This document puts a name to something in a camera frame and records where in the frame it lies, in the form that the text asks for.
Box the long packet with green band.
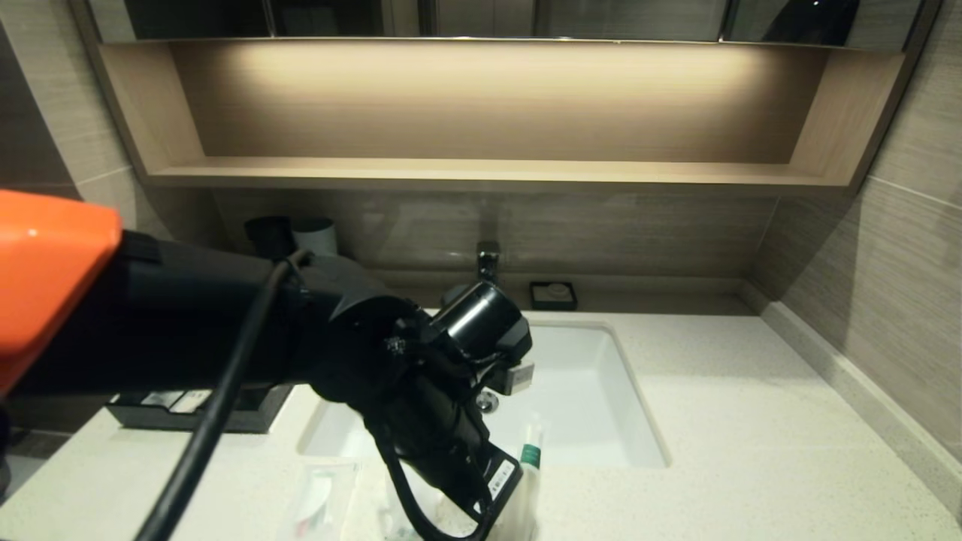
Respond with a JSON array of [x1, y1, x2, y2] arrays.
[[505, 421, 548, 541]]

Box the grey cup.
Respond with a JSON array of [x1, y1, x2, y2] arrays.
[[293, 218, 339, 258]]

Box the clear packet with green item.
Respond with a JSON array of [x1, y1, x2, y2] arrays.
[[382, 470, 425, 541]]

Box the white sink basin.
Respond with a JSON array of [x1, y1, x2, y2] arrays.
[[298, 316, 670, 468]]

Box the black soap dish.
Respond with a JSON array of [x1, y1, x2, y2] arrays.
[[529, 281, 579, 311]]

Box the chrome faucet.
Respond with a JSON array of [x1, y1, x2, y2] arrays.
[[476, 240, 502, 288]]

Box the black cup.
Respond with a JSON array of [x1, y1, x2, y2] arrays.
[[246, 216, 295, 260]]

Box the mirror cabinet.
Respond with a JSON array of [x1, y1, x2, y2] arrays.
[[86, 0, 925, 44]]

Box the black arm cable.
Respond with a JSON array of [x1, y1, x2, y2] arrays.
[[134, 248, 493, 541]]

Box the wooden wall shelf niche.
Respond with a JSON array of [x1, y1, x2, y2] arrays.
[[71, 38, 940, 196]]

